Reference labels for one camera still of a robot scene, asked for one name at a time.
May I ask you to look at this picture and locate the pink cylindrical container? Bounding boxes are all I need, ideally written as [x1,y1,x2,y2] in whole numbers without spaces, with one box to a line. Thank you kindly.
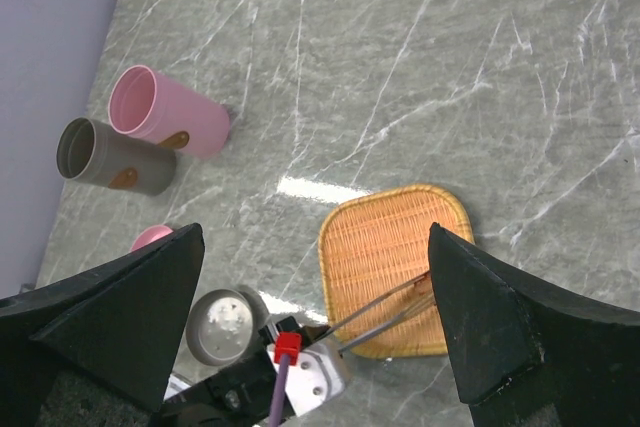
[108,65,231,159]

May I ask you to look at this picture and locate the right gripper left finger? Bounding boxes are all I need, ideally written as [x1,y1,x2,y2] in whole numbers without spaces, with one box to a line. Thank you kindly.
[1,223,205,426]

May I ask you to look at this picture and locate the aluminium mounting rail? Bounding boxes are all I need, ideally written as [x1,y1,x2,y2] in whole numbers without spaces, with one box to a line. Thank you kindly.
[164,372,193,401]

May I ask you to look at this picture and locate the woven bamboo tray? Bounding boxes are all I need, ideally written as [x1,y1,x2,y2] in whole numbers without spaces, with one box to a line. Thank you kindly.
[318,184,474,359]

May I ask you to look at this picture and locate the grey round lid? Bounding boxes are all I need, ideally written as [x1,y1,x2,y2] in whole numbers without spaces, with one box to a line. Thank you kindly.
[185,285,269,367]

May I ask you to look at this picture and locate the metal tongs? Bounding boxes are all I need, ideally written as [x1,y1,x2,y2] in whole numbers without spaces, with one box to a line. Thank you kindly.
[316,272,436,353]

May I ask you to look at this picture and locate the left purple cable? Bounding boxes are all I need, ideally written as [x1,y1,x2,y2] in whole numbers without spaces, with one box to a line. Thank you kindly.
[267,351,294,427]

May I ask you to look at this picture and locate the grey cylindrical container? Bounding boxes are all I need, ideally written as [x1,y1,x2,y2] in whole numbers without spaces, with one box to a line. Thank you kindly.
[56,117,177,196]

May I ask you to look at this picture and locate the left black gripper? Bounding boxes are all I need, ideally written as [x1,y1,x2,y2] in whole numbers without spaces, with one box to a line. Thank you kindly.
[159,316,329,426]

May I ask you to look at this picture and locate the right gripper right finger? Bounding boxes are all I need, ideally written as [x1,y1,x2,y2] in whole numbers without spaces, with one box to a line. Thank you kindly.
[428,224,639,426]

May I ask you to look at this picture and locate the pink round lid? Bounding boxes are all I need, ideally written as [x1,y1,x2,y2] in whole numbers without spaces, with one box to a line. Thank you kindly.
[130,224,173,252]

